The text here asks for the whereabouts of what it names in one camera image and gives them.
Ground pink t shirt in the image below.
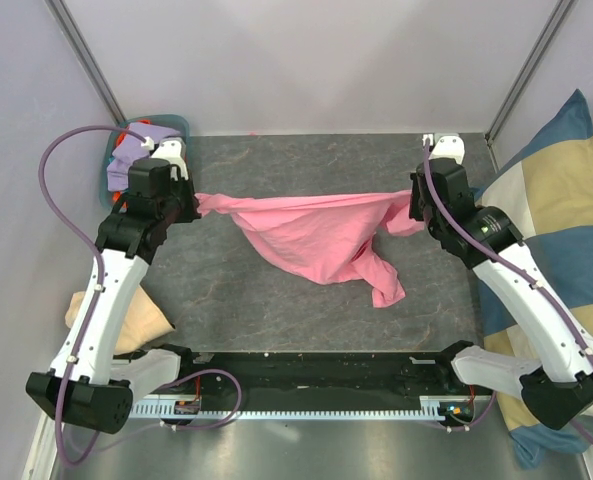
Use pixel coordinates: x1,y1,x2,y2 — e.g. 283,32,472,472
197,190,424,308

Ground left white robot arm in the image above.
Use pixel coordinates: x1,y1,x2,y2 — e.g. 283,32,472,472
26,157,199,434

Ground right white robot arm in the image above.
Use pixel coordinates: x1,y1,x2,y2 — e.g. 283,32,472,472
410,156,593,430

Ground orange t shirt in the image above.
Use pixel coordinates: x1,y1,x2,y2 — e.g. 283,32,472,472
106,132,143,204

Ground lilac t shirt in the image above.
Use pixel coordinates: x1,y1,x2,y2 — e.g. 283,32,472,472
106,120,181,192

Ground teal plastic laundry basket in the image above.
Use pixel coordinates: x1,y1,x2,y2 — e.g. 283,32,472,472
99,114,190,209

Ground blue cream checked pillow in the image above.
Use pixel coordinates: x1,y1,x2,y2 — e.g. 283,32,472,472
476,89,593,469

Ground beige cloth bag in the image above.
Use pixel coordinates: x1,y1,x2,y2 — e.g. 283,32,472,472
65,289,176,354

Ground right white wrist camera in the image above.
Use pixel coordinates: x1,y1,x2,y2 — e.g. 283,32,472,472
422,133,465,165

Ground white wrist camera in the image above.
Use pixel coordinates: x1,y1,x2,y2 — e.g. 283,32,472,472
422,133,465,165
141,137,189,180

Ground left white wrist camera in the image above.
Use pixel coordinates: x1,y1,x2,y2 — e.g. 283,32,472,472
141,137,189,180

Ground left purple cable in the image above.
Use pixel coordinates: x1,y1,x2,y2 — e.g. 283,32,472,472
37,125,152,467

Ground left aluminium frame post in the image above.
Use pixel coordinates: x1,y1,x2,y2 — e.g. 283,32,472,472
45,0,126,124

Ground aluminium frame post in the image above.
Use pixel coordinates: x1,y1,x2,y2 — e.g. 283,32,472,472
45,0,126,124
485,0,577,147

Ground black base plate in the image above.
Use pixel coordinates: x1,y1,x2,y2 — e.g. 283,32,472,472
155,352,491,412

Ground right aluminium frame post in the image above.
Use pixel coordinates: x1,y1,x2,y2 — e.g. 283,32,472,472
485,0,577,147

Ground light blue cable duct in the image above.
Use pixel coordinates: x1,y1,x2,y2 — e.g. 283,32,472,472
129,396,472,421

